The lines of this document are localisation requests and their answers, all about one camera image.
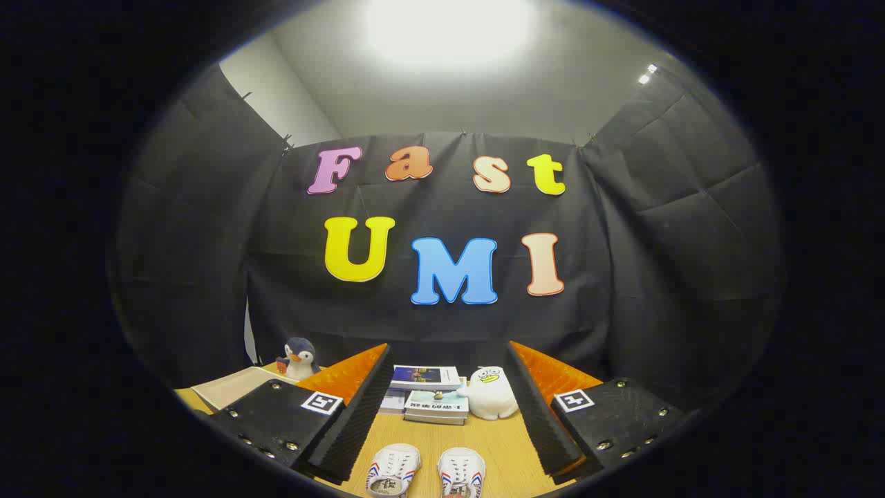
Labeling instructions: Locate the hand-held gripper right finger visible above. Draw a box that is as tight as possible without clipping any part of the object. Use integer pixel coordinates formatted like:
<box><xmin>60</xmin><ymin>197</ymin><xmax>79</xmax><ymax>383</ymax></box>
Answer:
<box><xmin>507</xmin><ymin>340</ymin><xmax>687</xmax><ymax>485</ymax></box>

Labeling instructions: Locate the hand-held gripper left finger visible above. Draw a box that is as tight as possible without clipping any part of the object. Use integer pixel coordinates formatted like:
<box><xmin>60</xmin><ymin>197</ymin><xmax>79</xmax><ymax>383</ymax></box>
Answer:
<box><xmin>206</xmin><ymin>342</ymin><xmax>395</xmax><ymax>485</ymax></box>

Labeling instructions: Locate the white canvas shoe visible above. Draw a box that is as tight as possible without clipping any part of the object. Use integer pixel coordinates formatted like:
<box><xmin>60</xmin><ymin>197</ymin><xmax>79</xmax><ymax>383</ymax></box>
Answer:
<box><xmin>365</xmin><ymin>443</ymin><xmax>422</xmax><ymax>498</ymax></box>
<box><xmin>437</xmin><ymin>446</ymin><xmax>487</xmax><ymax>498</ymax></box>

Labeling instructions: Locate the beige fabric storage box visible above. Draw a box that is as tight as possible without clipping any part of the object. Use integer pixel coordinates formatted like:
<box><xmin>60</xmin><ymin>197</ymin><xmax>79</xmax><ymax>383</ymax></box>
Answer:
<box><xmin>192</xmin><ymin>365</ymin><xmax>299</xmax><ymax>412</ymax></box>

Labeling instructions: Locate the white duck plush toy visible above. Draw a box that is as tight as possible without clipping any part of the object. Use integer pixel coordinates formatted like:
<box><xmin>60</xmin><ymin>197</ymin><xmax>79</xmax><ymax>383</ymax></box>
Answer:
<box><xmin>458</xmin><ymin>365</ymin><xmax>519</xmax><ymax>421</ymax></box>

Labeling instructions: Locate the penguin plush toy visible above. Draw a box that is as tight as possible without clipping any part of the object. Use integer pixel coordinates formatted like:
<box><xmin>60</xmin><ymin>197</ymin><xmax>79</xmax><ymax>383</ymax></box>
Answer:
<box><xmin>275</xmin><ymin>337</ymin><xmax>321</xmax><ymax>381</ymax></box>

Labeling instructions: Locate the blue picture cover book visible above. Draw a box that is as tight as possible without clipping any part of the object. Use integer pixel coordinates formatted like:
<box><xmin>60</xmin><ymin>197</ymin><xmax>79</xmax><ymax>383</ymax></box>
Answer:
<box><xmin>391</xmin><ymin>365</ymin><xmax>463</xmax><ymax>392</ymax></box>

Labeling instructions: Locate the thick teal cover book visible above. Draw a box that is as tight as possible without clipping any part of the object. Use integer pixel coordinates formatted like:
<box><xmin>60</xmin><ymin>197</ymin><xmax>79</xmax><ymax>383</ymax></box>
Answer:
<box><xmin>404</xmin><ymin>390</ymin><xmax>470</xmax><ymax>426</ymax></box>

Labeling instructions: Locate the black backdrop cloth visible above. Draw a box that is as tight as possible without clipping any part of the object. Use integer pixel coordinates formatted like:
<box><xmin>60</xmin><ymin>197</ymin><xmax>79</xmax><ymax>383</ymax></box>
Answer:
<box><xmin>114</xmin><ymin>62</ymin><xmax>785</xmax><ymax>409</ymax></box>

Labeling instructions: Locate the ceiling light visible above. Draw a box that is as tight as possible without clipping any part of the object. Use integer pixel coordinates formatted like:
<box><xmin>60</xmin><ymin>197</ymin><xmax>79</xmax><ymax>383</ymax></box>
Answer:
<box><xmin>360</xmin><ymin>0</ymin><xmax>540</xmax><ymax>70</ymax></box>

